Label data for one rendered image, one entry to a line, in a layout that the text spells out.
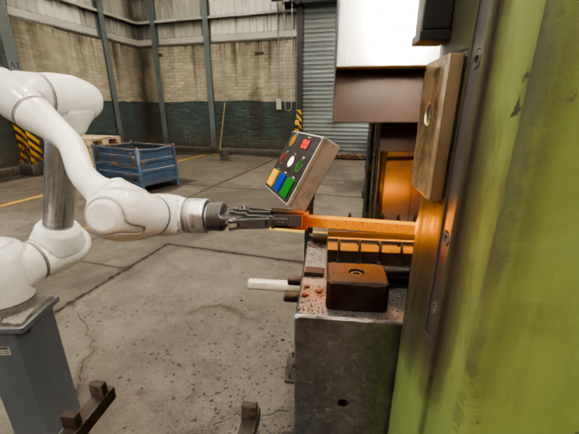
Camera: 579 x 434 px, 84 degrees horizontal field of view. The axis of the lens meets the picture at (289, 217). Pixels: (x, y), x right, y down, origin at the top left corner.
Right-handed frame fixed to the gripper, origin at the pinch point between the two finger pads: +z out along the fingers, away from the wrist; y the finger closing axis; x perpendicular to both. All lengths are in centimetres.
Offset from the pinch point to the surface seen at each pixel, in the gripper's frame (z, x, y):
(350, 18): 12.4, 40.2, 12.2
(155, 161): -274, -56, -417
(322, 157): 7.0, 9.0, -42.6
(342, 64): 11.4, 33.3, 12.2
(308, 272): 5.6, -11.1, 6.6
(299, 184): -1.1, -0.4, -38.8
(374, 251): 20.4, -4.6, 6.8
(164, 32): -469, 230, -897
